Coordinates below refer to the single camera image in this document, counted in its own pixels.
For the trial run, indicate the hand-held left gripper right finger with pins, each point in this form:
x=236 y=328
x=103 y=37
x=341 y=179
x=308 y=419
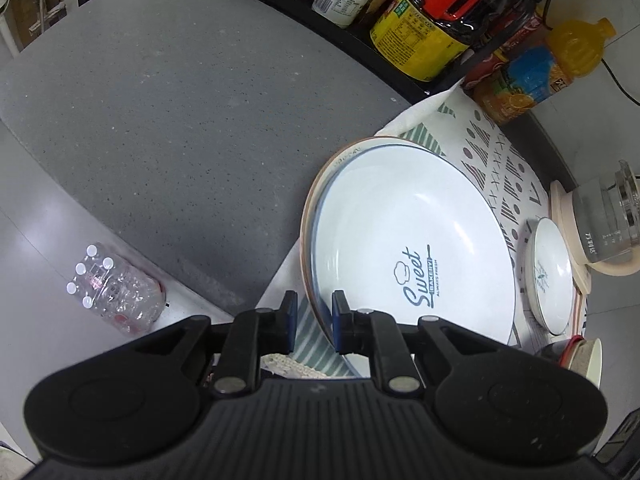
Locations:
x=340 y=322

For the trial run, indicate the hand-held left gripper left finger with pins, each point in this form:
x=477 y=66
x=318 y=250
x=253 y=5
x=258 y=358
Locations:
x=289 y=320

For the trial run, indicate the white plate with flower print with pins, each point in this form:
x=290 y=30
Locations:
x=306 y=220

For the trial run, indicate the large white plate blue lettering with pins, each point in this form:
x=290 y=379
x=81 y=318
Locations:
x=400 y=230

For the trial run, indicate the red and black bowl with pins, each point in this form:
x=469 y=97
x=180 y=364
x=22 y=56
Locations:
x=555 y=350

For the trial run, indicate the cream bowl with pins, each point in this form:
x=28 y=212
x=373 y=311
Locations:
x=592 y=365

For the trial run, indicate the pack of water bottles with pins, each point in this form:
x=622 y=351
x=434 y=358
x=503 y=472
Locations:
x=117 y=292

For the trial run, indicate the small white plate blue print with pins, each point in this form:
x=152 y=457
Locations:
x=552 y=275

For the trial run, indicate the patterned fringed table mat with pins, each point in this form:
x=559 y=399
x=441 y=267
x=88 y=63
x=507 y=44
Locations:
x=500 y=160

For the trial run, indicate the black metal rack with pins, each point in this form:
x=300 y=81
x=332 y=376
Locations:
x=395 y=77

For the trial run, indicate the large soy sauce bottle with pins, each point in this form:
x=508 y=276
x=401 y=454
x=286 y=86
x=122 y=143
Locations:
x=430 y=30

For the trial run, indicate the orange juice bottle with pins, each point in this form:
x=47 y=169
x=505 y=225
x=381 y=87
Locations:
x=535 y=77

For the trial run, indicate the red drink can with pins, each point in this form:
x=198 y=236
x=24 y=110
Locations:
x=515 y=35

